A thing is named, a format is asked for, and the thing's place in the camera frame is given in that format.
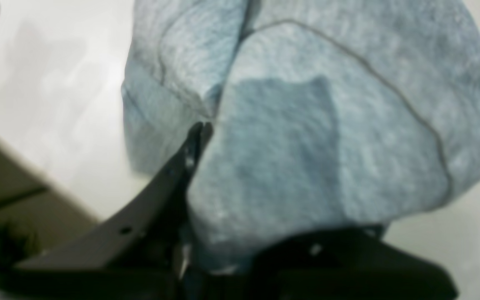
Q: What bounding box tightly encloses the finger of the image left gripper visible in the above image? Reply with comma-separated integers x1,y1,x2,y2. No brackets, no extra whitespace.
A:
0,122,212,300

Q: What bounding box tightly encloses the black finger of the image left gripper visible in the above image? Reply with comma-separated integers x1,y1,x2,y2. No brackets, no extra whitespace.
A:
206,226,459,300

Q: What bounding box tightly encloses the grey T-shirt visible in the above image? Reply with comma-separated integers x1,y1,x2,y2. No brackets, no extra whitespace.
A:
122,0,480,273

